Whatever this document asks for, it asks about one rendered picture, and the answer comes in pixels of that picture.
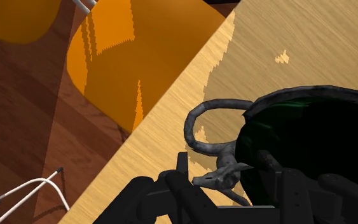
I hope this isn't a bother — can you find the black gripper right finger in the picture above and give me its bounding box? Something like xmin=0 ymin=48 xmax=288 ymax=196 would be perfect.
xmin=257 ymin=150 xmax=358 ymax=224

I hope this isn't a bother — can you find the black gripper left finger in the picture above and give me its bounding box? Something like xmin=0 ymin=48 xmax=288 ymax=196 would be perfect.
xmin=93 ymin=151 xmax=221 ymax=224

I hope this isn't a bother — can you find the dark mug with grey animal handle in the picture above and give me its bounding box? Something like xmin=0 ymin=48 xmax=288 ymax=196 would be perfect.
xmin=183 ymin=85 xmax=358 ymax=207

